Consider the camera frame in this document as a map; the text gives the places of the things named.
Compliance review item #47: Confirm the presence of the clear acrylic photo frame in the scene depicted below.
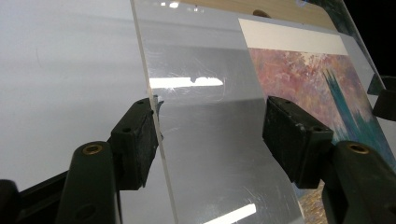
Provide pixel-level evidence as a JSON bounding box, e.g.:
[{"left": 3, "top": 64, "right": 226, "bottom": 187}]
[{"left": 130, "top": 0, "right": 396, "bottom": 224}]

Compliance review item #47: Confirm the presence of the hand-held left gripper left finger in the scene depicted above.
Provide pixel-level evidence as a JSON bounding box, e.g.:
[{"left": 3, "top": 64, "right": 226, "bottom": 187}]
[{"left": 55, "top": 97, "right": 160, "bottom": 224}]

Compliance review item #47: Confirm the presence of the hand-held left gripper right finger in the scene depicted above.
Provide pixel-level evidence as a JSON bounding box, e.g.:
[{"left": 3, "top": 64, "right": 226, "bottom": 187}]
[{"left": 262, "top": 96, "right": 396, "bottom": 224}]

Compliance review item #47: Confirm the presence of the colourful painted photo print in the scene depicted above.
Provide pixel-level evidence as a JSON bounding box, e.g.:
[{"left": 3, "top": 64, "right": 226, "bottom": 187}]
[{"left": 237, "top": 18, "right": 396, "bottom": 224}]

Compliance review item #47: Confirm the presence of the light wooden board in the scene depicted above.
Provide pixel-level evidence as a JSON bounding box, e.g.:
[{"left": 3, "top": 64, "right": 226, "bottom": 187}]
[{"left": 178, "top": 0, "right": 339, "bottom": 32}]

